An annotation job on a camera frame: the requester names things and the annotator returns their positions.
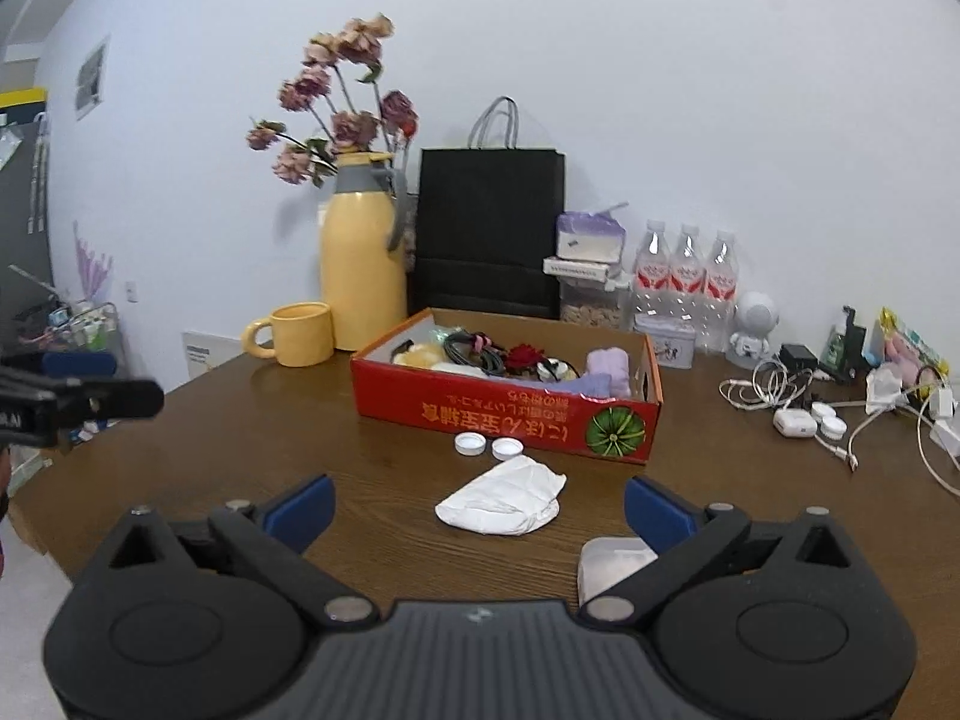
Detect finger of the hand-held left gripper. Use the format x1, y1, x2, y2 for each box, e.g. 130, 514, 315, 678
56, 379, 165, 422
0, 350, 119, 389

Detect white charging cable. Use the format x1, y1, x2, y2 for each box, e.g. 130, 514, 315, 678
823, 388, 960, 497

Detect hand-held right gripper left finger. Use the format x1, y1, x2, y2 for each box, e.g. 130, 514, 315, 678
109, 474, 380, 625

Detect white earbuds case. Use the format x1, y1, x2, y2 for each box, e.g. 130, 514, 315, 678
772, 406, 819, 438

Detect yellow mug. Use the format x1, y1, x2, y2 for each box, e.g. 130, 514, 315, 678
244, 301, 335, 368

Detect purple cloth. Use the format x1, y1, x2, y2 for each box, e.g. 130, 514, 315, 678
581, 347, 632, 398

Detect black cable bundle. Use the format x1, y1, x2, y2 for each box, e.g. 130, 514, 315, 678
442, 330, 512, 377

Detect purple lavender wall sticker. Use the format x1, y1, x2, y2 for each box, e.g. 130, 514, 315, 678
73, 221, 114, 302

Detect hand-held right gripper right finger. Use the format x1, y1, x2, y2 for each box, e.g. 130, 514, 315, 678
579, 474, 852, 625

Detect wire storage cart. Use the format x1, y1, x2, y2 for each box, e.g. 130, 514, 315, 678
7, 266, 122, 392

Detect black phone stand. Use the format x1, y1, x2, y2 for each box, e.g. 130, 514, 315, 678
840, 305, 872, 384

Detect yellow plush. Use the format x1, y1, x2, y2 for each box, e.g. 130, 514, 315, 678
391, 343, 446, 370

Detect printed tin box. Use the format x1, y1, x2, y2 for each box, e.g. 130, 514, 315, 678
634, 313, 699, 371

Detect water bottle red label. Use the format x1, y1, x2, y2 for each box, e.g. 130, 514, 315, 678
703, 230, 740, 353
634, 219, 674, 331
670, 223, 707, 320

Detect wall vent grille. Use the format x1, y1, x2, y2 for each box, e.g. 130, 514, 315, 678
75, 36, 113, 120

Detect white tissue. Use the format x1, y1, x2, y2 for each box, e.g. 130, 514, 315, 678
435, 457, 568, 538

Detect white panel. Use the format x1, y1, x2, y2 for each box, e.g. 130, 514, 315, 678
182, 330, 250, 377

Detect black paper bag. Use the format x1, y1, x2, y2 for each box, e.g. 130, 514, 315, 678
415, 96, 567, 318

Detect black charger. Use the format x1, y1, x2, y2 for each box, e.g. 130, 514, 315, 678
780, 343, 821, 377

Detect cardboard box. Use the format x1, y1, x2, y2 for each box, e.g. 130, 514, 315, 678
350, 307, 665, 464

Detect dried pink flowers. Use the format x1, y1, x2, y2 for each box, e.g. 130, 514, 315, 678
246, 13, 419, 187

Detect flat white box red label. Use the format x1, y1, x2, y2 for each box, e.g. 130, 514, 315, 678
544, 256, 623, 281

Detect clear container of seeds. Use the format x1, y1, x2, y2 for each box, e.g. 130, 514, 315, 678
559, 274, 633, 331

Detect yellow thermos jug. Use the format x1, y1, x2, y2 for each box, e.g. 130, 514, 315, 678
320, 151, 413, 352

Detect yellow snack packet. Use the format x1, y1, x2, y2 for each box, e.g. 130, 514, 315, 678
877, 307, 950, 385

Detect purple tissue pack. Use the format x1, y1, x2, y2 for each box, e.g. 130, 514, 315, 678
556, 202, 628, 262

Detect white robot figurine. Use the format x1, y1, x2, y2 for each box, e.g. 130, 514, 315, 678
724, 291, 780, 371

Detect translucent white plastic box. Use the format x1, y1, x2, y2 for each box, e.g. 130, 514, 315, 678
577, 536, 662, 613

